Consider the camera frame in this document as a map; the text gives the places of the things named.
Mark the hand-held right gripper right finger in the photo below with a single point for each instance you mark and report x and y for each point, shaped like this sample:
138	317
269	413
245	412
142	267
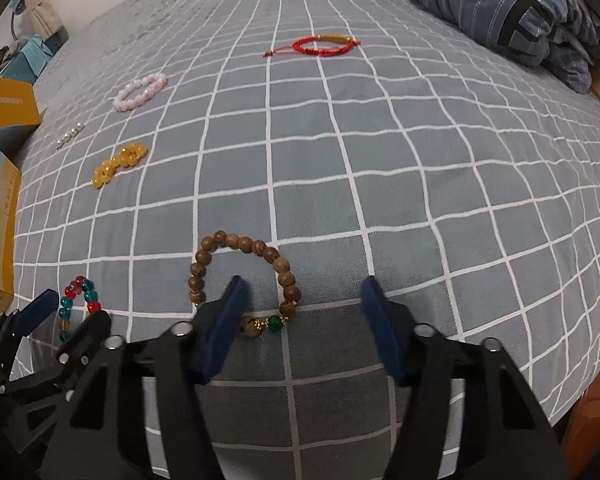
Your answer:
380	325

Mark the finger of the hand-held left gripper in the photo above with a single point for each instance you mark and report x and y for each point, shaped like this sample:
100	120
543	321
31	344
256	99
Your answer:
37	312
87	335

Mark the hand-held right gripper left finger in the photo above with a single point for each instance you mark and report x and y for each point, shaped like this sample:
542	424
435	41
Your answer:
225	320

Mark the white cardboard box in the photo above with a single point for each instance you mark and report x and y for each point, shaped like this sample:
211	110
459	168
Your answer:
0	200

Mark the grey checked bed sheet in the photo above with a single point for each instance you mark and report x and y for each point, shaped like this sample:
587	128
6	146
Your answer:
380	160

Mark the teal cloth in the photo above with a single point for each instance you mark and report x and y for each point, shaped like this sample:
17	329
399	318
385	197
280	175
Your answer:
35	55

